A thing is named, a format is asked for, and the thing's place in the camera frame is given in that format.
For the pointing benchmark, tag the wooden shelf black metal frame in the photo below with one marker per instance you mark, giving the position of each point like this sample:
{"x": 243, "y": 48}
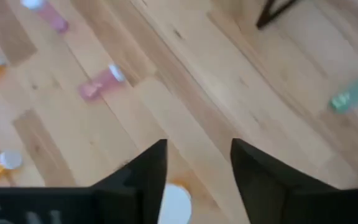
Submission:
{"x": 262, "y": 19}

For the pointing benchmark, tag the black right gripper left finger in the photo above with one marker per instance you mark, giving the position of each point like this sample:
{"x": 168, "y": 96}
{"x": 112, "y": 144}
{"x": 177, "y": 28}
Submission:
{"x": 135, "y": 193}

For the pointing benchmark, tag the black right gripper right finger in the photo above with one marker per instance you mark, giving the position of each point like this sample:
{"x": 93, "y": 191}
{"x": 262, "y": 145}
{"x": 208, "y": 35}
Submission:
{"x": 284, "y": 193}

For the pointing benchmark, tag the pink pill bottle white cap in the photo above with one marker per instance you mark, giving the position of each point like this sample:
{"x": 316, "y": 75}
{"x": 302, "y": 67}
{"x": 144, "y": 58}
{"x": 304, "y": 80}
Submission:
{"x": 51, "y": 18}
{"x": 99, "y": 82}

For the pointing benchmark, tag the green pill bottle white cap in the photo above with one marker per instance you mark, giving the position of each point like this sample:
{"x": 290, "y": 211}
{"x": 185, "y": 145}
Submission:
{"x": 350, "y": 95}

